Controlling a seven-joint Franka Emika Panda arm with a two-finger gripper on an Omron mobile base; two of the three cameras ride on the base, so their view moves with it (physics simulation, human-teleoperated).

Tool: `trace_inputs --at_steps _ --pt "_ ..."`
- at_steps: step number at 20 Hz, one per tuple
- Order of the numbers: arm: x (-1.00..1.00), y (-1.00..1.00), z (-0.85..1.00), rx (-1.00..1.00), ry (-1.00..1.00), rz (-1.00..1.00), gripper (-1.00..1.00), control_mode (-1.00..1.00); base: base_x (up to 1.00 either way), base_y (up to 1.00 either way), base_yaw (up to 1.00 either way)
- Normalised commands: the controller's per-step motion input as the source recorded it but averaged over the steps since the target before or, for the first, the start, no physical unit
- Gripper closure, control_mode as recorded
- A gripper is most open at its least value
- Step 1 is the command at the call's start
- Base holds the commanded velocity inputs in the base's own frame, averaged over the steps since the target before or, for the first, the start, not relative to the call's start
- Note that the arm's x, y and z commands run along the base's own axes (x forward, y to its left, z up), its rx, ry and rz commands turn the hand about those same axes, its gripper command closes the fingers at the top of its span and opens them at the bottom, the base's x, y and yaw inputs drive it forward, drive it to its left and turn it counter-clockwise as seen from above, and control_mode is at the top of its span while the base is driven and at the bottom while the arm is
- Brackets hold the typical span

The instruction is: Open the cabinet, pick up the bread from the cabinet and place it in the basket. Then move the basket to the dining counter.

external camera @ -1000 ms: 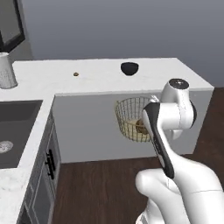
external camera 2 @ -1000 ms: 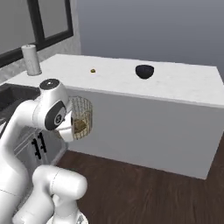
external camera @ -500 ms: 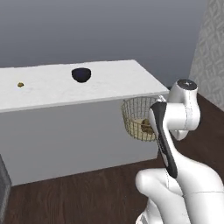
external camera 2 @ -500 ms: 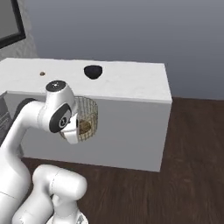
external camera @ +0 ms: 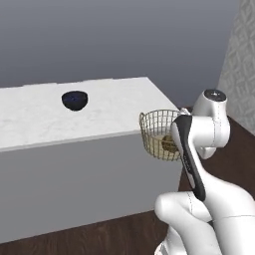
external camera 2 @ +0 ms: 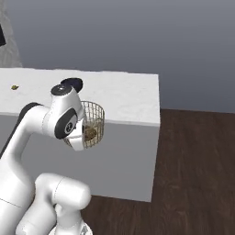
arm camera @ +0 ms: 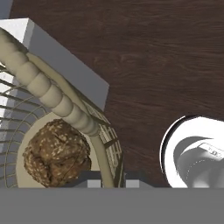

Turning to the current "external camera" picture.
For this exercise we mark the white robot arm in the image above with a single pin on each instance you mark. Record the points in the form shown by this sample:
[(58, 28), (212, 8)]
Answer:
[(219, 212)]

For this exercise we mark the brown bread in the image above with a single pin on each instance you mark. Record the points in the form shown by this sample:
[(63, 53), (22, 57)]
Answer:
[(169, 143)]

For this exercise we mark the white dining counter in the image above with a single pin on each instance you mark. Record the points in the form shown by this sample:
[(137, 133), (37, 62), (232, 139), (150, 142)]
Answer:
[(76, 172)]

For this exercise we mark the dark blue bowl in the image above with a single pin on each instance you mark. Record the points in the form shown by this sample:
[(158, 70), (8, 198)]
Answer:
[(75, 100)]

